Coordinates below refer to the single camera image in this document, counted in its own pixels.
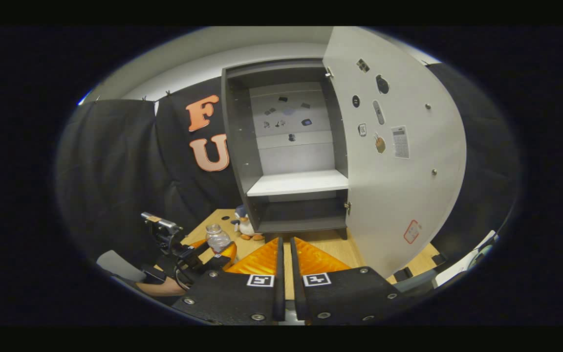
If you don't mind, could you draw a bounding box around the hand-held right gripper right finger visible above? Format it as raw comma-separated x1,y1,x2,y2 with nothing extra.
289,237,410,326

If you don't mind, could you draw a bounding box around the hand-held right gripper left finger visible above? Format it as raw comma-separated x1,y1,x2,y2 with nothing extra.
171,237,286,326

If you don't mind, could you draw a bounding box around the clear plastic bottle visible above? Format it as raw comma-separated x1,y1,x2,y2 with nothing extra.
205,223,233,255

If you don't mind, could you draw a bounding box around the grey cabinet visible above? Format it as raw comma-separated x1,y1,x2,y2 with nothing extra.
220,58,351,241

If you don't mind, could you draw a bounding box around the beige cabinet door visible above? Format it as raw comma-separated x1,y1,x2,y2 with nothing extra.
322,27,468,278

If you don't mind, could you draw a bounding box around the white cabinet shelf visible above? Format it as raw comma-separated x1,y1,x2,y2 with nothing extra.
246,169,349,198

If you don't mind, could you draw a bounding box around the penguin plush toy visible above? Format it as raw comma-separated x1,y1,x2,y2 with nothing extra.
230,204,265,241

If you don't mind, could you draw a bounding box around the black backdrop cloth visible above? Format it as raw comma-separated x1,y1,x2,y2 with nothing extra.
56,63,524,282

